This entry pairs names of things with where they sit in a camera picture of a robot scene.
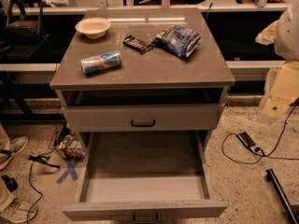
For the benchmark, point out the black metal bar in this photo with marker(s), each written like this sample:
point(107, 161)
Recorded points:
point(292, 210)

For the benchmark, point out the black chair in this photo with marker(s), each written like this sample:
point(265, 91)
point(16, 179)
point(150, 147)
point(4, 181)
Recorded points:
point(24, 38)

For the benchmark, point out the closed grey middle drawer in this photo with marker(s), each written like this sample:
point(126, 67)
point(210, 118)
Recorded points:
point(126, 118)

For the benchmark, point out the snack packages on floor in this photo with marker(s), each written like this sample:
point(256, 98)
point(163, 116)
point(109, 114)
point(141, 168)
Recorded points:
point(71, 148)

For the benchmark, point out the black round object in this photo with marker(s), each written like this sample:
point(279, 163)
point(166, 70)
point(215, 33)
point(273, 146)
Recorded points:
point(10, 182)

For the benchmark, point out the red bull can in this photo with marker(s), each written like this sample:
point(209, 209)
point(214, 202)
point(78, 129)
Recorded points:
point(99, 63)

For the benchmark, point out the white bowl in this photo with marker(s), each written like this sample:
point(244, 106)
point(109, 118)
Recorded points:
point(93, 28)

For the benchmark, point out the open grey bottom drawer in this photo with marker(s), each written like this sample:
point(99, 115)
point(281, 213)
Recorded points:
point(144, 177)

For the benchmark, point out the grey drawer cabinet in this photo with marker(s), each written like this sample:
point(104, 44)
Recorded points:
point(154, 78)

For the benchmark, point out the white sneaker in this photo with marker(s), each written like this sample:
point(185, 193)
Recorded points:
point(19, 211)
point(16, 145)

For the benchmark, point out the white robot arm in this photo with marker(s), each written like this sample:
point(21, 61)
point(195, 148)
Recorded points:
point(284, 34)

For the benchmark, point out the blue tape cross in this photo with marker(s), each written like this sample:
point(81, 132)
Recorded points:
point(70, 171)

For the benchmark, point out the lower white sneaker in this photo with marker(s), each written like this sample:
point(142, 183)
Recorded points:
point(19, 211)

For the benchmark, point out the blue chip bag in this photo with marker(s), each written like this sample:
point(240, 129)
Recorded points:
point(179, 40)

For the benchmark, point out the black snack bar wrapper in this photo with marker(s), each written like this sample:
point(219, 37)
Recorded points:
point(136, 44)

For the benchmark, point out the black clamp tool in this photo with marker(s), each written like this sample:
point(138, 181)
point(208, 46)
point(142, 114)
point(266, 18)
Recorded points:
point(40, 158)

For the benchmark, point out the upper white sneaker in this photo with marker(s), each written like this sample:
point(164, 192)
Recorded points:
point(16, 145)

